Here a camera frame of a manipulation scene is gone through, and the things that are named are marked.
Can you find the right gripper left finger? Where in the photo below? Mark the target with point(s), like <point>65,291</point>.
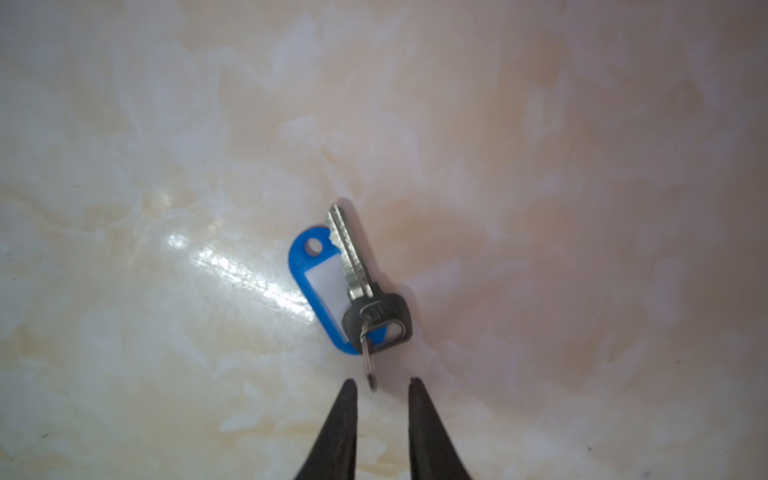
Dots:
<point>333,455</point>

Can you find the key with blue tag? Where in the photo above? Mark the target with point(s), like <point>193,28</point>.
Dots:
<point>359,317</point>

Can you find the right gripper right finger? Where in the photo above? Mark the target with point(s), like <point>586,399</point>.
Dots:
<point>431,452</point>

